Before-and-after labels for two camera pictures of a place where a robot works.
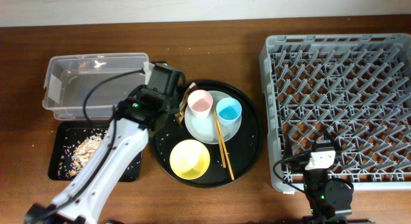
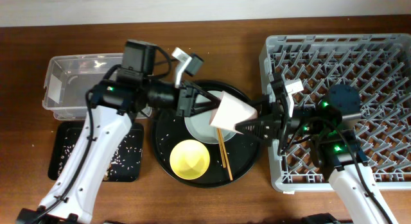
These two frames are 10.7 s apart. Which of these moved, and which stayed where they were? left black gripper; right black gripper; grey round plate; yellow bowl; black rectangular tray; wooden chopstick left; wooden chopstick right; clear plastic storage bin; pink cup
Moved: pink cup; left black gripper; right black gripper
Stayed: grey round plate; yellow bowl; black rectangular tray; clear plastic storage bin; wooden chopstick left; wooden chopstick right
